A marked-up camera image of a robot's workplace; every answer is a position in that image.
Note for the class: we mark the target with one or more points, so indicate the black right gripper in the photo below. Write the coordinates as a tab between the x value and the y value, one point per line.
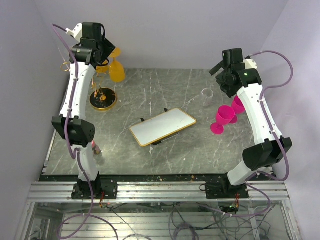
228	90

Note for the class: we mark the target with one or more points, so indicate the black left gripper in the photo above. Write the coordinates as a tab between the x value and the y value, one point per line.
109	47

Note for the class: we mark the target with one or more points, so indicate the yellow wine glass front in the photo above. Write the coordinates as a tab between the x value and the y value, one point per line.
117	72

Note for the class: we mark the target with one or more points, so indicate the clear wine glass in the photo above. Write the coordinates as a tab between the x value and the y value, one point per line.
206	99

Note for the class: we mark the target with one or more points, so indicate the pink wine glass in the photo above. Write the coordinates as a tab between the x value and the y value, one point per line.
238	108
224	116

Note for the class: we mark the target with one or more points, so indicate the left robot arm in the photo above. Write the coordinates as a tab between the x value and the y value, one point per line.
91	51

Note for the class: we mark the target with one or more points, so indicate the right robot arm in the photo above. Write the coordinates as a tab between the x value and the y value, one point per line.
270	146

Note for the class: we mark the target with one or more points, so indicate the small bottle pink cap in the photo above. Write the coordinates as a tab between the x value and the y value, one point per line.
95	148

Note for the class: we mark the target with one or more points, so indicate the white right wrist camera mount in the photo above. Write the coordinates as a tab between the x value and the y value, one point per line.
250	63

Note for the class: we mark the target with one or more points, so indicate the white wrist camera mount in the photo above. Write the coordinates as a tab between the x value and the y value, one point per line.
250	63
76	33

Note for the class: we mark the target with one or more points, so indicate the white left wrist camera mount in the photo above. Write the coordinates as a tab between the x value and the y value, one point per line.
76	33

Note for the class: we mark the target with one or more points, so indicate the gold wire wine glass rack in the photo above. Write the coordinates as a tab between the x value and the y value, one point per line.
102	98

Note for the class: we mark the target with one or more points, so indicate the white tablet yellow frame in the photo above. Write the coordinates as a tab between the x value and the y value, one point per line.
161	126

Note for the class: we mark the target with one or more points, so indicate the black wire tablet stand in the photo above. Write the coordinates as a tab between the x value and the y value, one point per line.
164	138

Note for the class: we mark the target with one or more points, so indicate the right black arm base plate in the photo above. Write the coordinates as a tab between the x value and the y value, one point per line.
223	190

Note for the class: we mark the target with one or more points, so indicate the aluminium mounting rail frame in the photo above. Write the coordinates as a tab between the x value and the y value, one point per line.
153	192

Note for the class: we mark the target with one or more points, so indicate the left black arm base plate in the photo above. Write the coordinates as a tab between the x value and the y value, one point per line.
103	188

